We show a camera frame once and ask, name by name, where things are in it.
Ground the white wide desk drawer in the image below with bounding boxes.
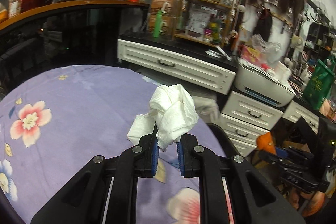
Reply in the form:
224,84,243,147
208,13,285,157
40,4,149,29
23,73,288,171
117,39,236,95

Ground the green shopping bag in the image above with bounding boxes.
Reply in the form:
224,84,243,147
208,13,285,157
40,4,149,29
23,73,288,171
303,55,335,110

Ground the bag of snacks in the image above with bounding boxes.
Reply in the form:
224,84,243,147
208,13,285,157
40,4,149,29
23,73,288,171
240,34,282,67

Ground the green bottle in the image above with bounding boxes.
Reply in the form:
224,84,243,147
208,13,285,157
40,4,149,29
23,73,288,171
153,10,162,38

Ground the white drawer cabinet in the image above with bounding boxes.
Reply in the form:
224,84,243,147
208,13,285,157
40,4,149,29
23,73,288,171
219,91,319,157

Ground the wooden desktop shelf rack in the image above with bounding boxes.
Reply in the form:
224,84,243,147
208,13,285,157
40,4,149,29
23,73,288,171
172,0,234,47

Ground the white tissue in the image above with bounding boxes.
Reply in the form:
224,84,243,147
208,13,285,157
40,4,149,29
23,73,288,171
127,84,199,151

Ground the white printer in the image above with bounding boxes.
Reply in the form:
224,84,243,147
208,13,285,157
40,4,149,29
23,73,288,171
234,64,295,108

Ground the orange wooden counter shelf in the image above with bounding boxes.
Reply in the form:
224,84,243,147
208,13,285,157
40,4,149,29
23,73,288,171
1,0,149,33

